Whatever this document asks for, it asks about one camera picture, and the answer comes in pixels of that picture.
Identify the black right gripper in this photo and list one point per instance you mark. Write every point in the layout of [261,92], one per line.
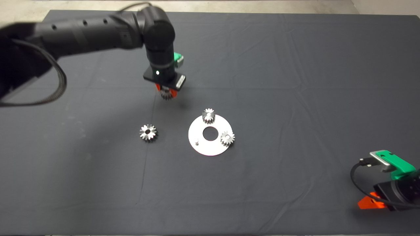
[400,195]

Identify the green left camera mount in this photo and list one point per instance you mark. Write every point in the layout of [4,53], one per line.
[176,58]

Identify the grey right camera box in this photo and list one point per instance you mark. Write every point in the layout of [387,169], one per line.
[382,164]

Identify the green right camera mount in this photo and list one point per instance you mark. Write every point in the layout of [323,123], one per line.
[400,165]

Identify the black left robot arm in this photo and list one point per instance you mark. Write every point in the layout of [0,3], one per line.
[82,36]

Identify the dark grey table cloth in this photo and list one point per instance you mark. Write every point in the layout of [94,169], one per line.
[295,65]

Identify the larger steel gear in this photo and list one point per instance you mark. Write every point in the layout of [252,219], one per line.
[144,136]

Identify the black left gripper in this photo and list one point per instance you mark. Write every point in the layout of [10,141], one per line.
[164,78]

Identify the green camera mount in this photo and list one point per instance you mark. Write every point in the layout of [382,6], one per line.
[176,58]
[400,165]

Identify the small steel gear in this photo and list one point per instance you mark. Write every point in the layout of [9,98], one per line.
[207,119]
[166,95]
[224,141]

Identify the round metal plate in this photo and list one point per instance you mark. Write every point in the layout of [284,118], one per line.
[213,149]

